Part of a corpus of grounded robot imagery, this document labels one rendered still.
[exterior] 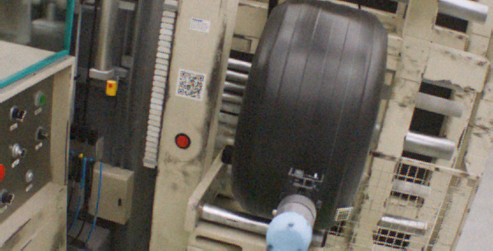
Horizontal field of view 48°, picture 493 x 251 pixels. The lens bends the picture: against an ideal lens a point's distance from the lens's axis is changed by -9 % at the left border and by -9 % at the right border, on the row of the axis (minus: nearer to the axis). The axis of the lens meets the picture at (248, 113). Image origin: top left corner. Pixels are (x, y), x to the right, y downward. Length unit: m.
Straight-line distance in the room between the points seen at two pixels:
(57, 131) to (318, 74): 0.70
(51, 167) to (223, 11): 0.63
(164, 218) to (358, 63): 0.74
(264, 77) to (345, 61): 0.18
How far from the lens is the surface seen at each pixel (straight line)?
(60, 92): 1.56
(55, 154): 1.64
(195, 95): 1.57
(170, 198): 1.71
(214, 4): 1.51
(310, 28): 1.40
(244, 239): 1.60
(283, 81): 1.32
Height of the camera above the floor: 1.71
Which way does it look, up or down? 20 degrees down
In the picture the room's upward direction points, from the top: 10 degrees clockwise
